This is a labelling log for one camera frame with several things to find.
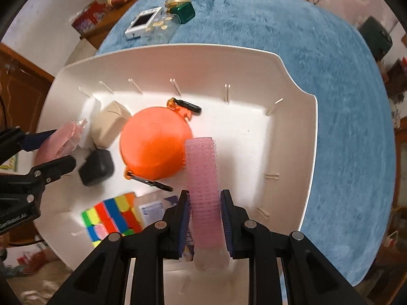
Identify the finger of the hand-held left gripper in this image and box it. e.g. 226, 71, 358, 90
0, 126, 59, 162
0, 155, 77, 204

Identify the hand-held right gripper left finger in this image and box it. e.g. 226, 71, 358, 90
48, 190, 191, 305

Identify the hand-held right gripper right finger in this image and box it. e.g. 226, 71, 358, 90
220, 189, 366, 305

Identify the pink round case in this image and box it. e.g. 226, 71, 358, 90
34, 118, 89, 167

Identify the clear labelled plastic box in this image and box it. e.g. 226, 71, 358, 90
135, 194, 179, 229

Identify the pink hair roller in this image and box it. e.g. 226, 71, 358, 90
183, 136, 231, 272

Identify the small black box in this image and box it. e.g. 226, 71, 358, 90
78, 149, 115, 187

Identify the beige box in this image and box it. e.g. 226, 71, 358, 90
90, 100, 133, 148

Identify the colourful puzzle cube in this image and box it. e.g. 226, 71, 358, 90
80, 192, 143, 249

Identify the white plastic bin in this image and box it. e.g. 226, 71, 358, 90
32, 44, 318, 305

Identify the orange round case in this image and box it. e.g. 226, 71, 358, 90
119, 97, 203, 193

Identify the wooden door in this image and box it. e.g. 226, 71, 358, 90
0, 43, 56, 134

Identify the wooden side cabinet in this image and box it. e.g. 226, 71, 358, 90
79, 0, 158, 51

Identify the red gift bag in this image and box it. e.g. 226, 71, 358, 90
71, 2, 110, 37

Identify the white handheld game console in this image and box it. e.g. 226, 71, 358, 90
125, 7, 163, 40

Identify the clear small jar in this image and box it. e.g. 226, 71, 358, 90
146, 14, 180, 43

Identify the blue plush blanket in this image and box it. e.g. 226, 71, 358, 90
95, 0, 396, 288

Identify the small green box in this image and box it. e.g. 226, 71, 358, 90
172, 2, 196, 24

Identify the dark jar with red lid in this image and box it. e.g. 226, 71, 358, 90
386, 57, 407, 96

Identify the black air fryer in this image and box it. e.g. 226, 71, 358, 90
358, 16, 393, 61

